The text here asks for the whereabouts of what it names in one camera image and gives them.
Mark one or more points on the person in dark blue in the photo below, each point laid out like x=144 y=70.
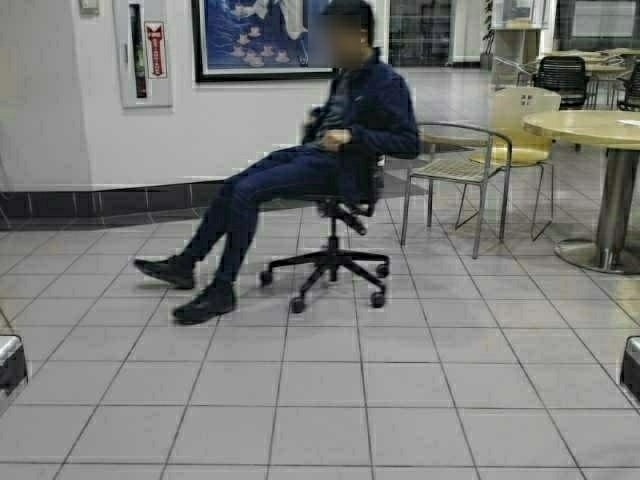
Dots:
x=368 y=114

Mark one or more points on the metal frame armchair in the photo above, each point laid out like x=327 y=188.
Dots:
x=498 y=153

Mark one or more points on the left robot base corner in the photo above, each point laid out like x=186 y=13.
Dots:
x=14 y=369

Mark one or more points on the black swivel office chair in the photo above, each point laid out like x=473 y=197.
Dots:
x=372 y=267

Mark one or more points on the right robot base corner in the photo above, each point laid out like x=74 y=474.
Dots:
x=630 y=366

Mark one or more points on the framed blue poster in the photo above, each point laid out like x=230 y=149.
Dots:
x=259 y=40

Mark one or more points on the fire extinguisher cabinet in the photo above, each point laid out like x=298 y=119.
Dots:
x=142 y=49

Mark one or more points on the round beige table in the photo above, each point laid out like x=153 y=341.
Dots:
x=617 y=132

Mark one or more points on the black mesh chair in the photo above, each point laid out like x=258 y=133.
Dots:
x=569 y=77

